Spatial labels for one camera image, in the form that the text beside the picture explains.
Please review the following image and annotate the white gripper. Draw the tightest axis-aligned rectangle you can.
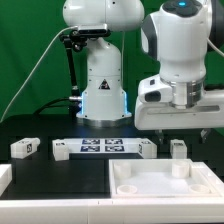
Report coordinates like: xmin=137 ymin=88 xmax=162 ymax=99
xmin=134 ymin=91 xmax=224 ymax=144

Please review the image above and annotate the white square tabletop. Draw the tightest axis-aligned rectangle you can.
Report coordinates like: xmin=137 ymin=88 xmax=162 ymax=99
xmin=109 ymin=159 xmax=224 ymax=199

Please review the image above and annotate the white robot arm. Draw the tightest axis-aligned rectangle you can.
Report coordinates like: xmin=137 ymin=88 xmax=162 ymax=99
xmin=63 ymin=0 xmax=224 ymax=130

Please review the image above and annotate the white right fence block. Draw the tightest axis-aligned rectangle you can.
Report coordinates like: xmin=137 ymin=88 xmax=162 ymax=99
xmin=196 ymin=162 xmax=224 ymax=198

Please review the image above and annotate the white fence block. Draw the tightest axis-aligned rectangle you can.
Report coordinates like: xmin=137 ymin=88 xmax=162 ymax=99
xmin=196 ymin=162 xmax=224 ymax=198
xmin=0 ymin=164 xmax=12 ymax=196

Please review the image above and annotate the white left fence block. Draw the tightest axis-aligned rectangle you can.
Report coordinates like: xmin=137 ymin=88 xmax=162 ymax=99
xmin=0 ymin=164 xmax=12 ymax=196

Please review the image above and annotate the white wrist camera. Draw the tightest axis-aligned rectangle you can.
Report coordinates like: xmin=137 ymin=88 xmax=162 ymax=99
xmin=138 ymin=75 xmax=173 ymax=103

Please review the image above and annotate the white front fence rail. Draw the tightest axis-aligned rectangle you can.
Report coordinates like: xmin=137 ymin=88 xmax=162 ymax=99
xmin=0 ymin=198 xmax=224 ymax=224

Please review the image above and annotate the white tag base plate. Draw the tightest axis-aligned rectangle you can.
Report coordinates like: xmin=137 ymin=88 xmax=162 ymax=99
xmin=64 ymin=138 xmax=140 ymax=154

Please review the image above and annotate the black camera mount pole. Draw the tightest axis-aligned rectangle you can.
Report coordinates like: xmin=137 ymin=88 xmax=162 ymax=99
xmin=59 ymin=33 xmax=86 ymax=117

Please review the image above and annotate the grey mounted camera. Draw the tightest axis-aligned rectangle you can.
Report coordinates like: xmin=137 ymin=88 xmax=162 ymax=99
xmin=71 ymin=24 xmax=110 ymax=38

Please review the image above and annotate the black base cable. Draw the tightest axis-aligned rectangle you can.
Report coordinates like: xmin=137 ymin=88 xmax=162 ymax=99
xmin=33 ymin=97 xmax=73 ymax=116

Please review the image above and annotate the white camera cable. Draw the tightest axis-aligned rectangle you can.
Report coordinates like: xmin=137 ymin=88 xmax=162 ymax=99
xmin=0 ymin=26 xmax=80 ymax=123

